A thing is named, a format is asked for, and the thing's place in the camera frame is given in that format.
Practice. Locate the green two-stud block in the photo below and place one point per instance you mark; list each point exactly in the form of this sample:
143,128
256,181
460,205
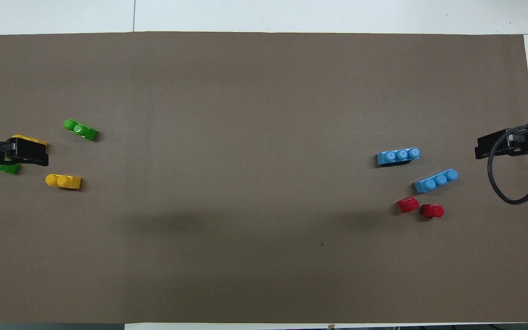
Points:
80,130
9,169

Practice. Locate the blue three-stud block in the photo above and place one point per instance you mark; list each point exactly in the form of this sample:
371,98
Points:
436,181
398,156

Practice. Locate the yellow two-stud block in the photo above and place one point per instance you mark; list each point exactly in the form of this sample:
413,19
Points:
63,182
32,139

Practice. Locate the red single-stud block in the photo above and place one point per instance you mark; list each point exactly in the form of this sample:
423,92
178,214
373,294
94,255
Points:
432,211
408,205

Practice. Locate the brown table mat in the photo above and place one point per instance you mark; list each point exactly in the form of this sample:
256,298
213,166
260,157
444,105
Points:
245,206

